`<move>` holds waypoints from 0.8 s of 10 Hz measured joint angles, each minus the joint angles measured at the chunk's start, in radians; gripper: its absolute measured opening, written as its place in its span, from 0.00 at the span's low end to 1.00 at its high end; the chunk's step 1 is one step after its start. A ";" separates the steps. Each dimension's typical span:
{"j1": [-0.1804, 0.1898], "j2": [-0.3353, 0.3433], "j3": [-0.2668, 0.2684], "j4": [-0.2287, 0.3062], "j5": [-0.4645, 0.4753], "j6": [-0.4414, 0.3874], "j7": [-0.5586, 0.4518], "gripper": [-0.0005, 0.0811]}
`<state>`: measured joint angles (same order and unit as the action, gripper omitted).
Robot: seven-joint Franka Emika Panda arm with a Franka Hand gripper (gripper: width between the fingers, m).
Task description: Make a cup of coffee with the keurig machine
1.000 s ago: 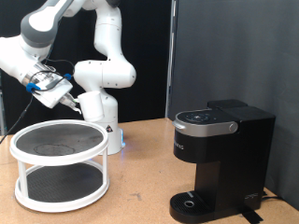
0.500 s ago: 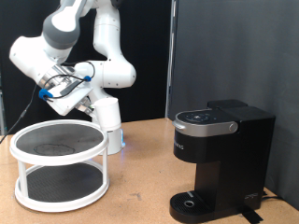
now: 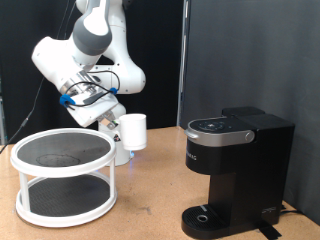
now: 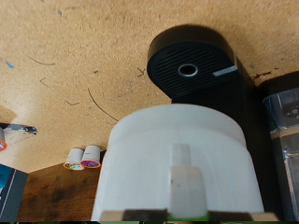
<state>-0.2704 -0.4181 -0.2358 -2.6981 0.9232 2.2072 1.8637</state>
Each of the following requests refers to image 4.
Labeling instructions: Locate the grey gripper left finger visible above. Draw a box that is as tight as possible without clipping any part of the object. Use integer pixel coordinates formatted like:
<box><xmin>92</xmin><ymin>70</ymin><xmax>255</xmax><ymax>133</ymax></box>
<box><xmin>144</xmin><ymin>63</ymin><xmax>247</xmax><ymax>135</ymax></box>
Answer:
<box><xmin>100</xmin><ymin>210</ymin><xmax>171</xmax><ymax>222</ymax></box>

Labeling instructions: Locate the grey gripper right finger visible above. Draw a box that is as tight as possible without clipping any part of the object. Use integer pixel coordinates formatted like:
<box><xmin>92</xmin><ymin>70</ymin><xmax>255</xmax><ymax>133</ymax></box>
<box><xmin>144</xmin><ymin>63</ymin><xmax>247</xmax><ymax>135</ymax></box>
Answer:
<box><xmin>206</xmin><ymin>211</ymin><xmax>280</xmax><ymax>222</ymax></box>

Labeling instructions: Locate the white mug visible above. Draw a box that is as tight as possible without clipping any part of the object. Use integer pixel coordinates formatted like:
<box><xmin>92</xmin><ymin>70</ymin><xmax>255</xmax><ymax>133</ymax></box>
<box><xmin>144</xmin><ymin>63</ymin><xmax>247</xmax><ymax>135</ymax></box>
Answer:
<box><xmin>91</xmin><ymin>103</ymin><xmax>266</xmax><ymax>222</ymax></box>

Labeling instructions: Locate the black Keurig coffee machine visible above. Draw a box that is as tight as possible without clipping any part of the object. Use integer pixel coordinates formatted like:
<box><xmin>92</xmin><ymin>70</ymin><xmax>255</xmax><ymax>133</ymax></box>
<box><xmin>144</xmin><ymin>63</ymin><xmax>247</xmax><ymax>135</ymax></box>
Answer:
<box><xmin>146</xmin><ymin>23</ymin><xmax>299</xmax><ymax>222</ymax></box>

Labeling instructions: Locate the white pod with purple lid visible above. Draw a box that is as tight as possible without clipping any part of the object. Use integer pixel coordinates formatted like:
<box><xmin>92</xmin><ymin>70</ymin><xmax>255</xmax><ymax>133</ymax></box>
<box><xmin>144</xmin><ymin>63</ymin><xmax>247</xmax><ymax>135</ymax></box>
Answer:
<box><xmin>79</xmin><ymin>144</ymin><xmax>102</xmax><ymax>170</ymax></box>

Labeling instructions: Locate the white pod with green lid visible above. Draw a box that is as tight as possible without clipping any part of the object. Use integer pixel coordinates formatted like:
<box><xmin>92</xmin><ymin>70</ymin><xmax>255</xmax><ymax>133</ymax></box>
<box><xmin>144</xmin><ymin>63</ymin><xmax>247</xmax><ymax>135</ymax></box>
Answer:
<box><xmin>63</xmin><ymin>147</ymin><xmax>86</xmax><ymax>172</ymax></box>

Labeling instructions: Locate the dark box with blue print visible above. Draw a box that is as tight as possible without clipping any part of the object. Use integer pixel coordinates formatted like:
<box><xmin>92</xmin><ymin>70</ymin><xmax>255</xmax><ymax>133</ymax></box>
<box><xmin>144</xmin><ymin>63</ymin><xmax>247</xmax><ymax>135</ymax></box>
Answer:
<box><xmin>0</xmin><ymin>162</ymin><xmax>30</xmax><ymax>223</ymax></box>

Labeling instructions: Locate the white pod with red lid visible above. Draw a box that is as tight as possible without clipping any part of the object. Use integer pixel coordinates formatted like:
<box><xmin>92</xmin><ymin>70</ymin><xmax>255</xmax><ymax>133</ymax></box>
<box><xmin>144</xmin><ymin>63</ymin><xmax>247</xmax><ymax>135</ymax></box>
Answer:
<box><xmin>0</xmin><ymin>126</ymin><xmax>9</xmax><ymax>153</ymax></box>

